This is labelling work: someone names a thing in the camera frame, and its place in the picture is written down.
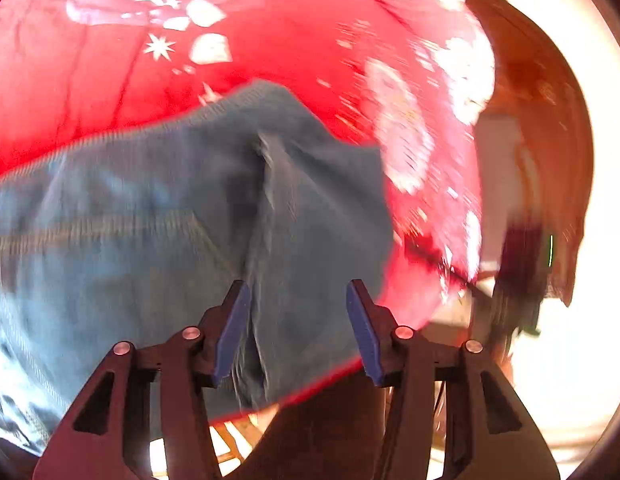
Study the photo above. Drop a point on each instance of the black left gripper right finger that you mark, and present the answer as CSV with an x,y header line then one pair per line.
x,y
489,434

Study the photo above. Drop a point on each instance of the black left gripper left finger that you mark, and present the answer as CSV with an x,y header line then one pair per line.
x,y
105,434

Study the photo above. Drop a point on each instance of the blue denim jeans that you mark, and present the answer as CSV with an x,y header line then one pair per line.
x,y
133,235

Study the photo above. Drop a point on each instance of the red floral bed blanket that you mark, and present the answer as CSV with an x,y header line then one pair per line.
x,y
411,76

